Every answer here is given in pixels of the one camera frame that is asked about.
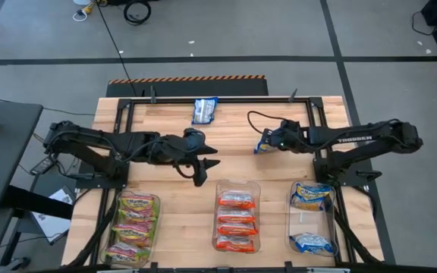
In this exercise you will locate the yellow white power plug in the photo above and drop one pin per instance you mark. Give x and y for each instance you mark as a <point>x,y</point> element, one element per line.
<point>86,8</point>

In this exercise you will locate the black remote control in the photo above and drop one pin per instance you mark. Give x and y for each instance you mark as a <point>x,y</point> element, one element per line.
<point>42,166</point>

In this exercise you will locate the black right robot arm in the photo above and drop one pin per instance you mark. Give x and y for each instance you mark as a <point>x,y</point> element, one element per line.
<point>355,136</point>

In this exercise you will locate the white paper sheet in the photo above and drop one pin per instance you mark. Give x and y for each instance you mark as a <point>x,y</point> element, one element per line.
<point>51,223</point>

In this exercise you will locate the blue Maruchan noodle pack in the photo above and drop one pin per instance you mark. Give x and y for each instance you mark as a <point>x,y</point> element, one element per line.
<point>204,111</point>
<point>260,147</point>
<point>311,195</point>
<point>311,242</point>

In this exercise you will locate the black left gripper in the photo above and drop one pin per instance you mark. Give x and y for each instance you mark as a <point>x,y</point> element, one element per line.
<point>177,149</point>

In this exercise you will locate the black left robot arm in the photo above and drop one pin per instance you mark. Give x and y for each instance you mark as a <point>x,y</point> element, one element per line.
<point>97,136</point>

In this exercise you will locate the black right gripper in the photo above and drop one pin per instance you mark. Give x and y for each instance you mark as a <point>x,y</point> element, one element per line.
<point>287,136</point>

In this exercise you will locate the black metal table frame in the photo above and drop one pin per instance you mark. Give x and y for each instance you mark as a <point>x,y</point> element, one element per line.
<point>241,100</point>

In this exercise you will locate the black desk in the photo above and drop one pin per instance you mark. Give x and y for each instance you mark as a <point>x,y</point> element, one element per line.
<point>2,151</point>

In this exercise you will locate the black hazard-striped floor mat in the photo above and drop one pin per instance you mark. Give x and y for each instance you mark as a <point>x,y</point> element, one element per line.
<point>188,87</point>

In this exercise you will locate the clear plastic bin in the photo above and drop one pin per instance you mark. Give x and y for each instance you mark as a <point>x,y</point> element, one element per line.
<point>311,223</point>
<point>237,184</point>
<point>157,242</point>

